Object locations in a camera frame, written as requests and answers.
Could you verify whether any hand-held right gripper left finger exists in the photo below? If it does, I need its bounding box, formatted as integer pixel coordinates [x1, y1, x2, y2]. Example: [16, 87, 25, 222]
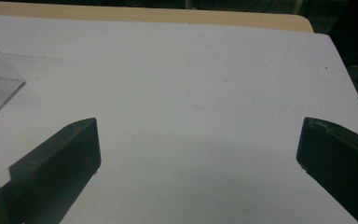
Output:
[0, 117, 103, 224]

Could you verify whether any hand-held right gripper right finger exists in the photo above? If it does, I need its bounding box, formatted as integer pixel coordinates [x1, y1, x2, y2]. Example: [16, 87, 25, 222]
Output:
[296, 117, 358, 224]

